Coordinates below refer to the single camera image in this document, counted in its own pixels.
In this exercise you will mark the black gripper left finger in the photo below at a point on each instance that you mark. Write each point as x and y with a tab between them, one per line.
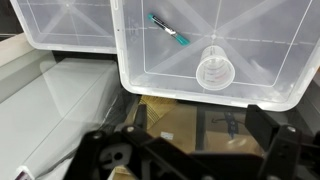
144	157

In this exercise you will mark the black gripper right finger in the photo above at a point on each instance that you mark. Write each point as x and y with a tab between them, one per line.
287	147

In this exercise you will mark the clear plastic measuring cup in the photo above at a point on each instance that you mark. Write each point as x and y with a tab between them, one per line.
215	71

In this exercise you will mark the open brown cardboard box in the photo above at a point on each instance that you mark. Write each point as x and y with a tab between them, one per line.
195	127

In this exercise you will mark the teal marker pen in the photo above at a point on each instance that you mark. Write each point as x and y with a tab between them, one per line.
177	36

